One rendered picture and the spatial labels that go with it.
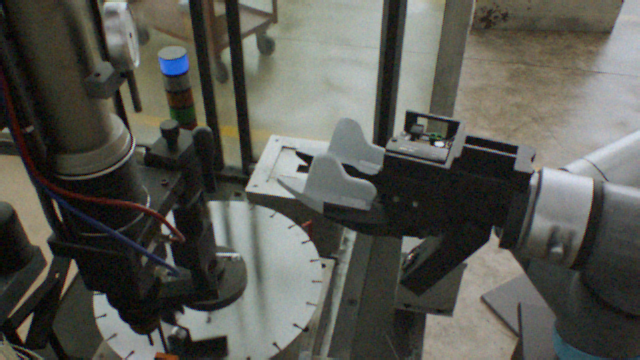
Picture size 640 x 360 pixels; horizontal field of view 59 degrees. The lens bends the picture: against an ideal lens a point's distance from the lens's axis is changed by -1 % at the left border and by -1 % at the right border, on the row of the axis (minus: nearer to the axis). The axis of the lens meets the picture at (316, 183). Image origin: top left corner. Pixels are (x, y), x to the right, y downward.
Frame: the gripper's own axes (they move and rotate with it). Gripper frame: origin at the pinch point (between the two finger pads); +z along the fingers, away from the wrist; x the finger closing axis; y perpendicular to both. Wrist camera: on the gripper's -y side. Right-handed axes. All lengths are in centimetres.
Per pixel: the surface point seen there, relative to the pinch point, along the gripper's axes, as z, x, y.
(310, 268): 5.0, -14.3, -29.9
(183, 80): 34.1, -30.5, -12.8
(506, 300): -32, -102, -121
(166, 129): 13.8, 0.9, 2.2
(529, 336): -30, -30, -50
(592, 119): -57, -234, -121
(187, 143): 12.5, -0.3, 0.1
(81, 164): 13.2, 12.6, 6.4
